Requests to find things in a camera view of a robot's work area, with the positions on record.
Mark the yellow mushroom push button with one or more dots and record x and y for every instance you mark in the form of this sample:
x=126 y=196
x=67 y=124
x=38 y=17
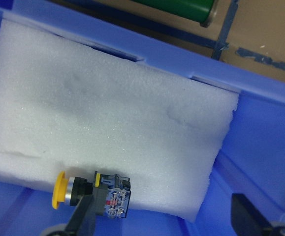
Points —
x=111 y=193

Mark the left blue plastic bin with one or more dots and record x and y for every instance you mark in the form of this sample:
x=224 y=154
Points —
x=252 y=159

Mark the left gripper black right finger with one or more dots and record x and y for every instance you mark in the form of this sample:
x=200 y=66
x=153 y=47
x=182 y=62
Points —
x=246 y=219

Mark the green conveyor belt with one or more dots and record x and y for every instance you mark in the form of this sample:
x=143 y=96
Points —
x=201 y=11

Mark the left white foam pad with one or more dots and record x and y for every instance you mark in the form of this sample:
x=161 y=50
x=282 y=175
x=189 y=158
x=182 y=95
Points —
x=67 y=107

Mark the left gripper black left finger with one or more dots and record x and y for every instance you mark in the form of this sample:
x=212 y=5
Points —
x=82 y=222

